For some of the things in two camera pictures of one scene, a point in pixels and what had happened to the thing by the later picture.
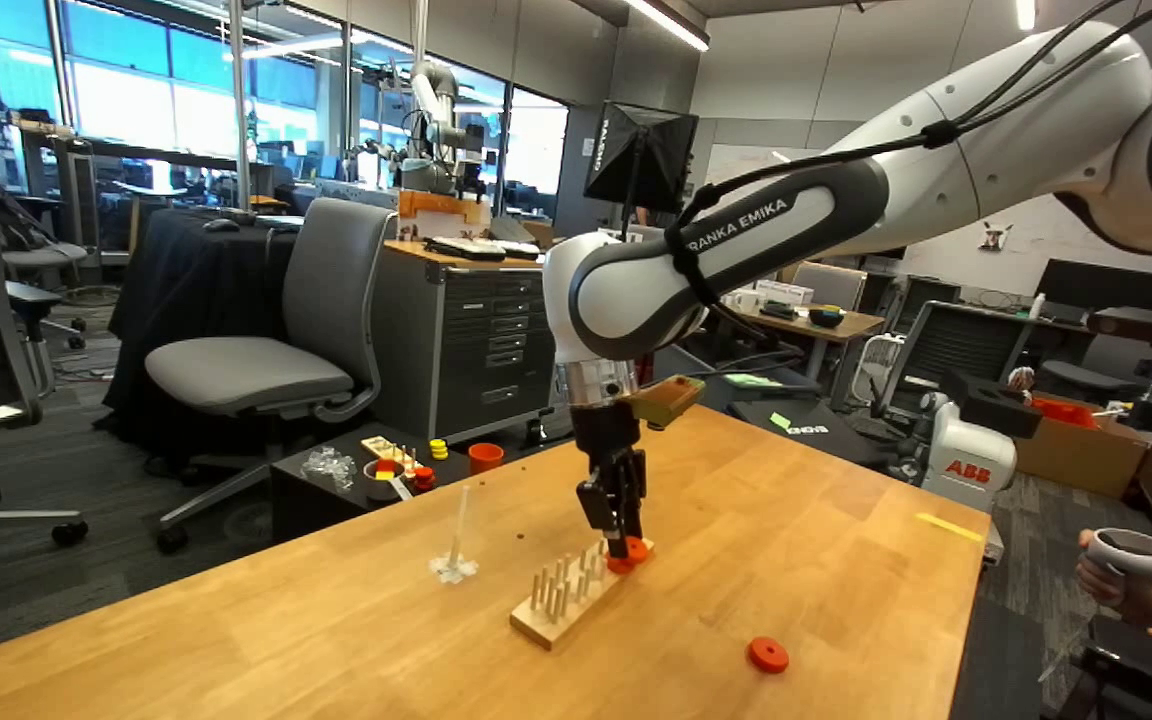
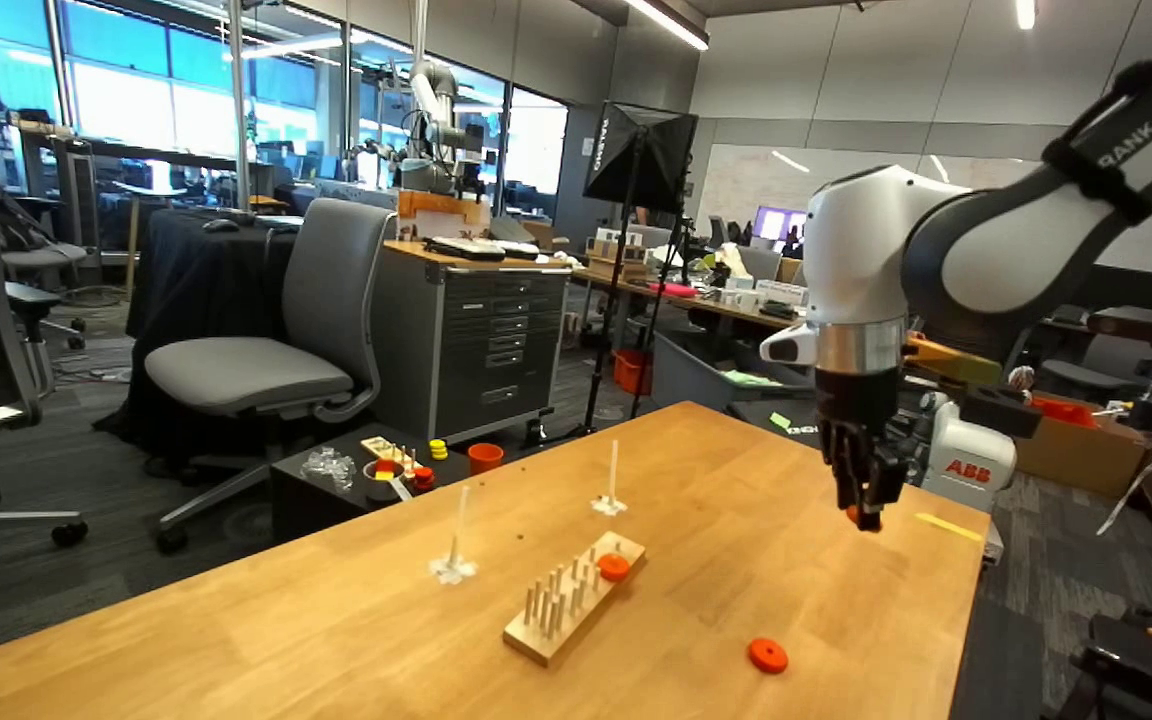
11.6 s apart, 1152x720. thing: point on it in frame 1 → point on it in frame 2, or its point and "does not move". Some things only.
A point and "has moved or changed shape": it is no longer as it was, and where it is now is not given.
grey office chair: [338, 257] does not move
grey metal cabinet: [461, 339] does not move
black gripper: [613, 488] → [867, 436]
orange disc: [765, 654] does not move
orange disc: [621, 567] has moved or changed shape
